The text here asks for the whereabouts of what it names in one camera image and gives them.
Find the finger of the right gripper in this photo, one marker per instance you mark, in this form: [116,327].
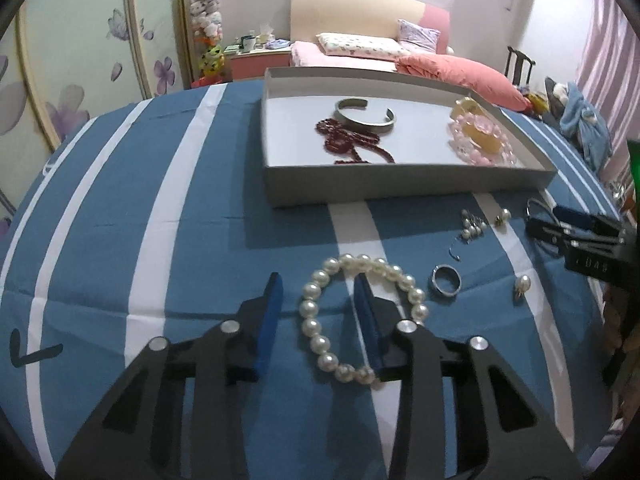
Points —
[549,233]
[598,224]

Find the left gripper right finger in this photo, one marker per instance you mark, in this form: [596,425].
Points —
[502,430]

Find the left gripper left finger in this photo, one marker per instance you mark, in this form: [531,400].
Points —
[176,395]

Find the yellow bangle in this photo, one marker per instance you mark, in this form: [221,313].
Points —
[474,123]

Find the thin silver hoop bangle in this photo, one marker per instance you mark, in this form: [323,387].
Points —
[537,208]

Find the small pearl stud earring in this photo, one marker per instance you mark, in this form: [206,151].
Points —
[502,218]

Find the pearl cluster earring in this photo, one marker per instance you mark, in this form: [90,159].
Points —
[472,226]

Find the blue clothing pile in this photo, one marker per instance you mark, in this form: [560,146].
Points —
[579,122]

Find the pink curtain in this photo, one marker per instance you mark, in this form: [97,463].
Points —
[609,78]

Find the dark wooden chair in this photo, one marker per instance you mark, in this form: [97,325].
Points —
[519,67]

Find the folded salmon duvet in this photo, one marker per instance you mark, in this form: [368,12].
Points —
[488,83]

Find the blue white striped cloth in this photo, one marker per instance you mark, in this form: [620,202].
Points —
[153,221]

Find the pink bed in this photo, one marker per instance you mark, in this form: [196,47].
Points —
[307,54]

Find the grey shallow tray box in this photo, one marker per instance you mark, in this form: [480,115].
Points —
[416,154]

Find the purple patterned pillow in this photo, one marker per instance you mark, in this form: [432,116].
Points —
[414,36]

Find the white patterned pillow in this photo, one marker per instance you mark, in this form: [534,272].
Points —
[359,46]

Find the beige pink headboard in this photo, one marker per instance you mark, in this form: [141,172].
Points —
[377,18]

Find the red waste basket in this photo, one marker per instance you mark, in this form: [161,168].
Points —
[207,81]

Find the pink beige nightstand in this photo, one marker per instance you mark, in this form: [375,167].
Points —
[253,64]

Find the floral sliding wardrobe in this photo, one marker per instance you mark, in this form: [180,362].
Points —
[64,62]

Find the plush toy tower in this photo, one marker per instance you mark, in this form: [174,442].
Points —
[206,25]

